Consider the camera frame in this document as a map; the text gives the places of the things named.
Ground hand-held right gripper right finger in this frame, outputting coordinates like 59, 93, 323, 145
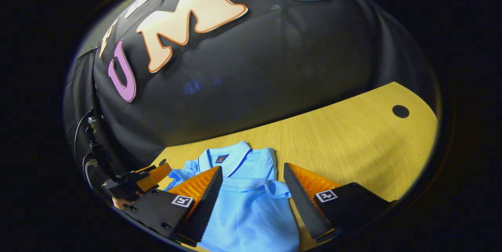
284, 163, 393, 243

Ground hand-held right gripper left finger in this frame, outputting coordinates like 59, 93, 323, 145
122, 166, 223, 247

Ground light blue T-shirt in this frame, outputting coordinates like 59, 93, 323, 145
163, 140, 300, 252

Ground black backdrop cloth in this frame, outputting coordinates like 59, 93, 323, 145
63, 0, 442, 166

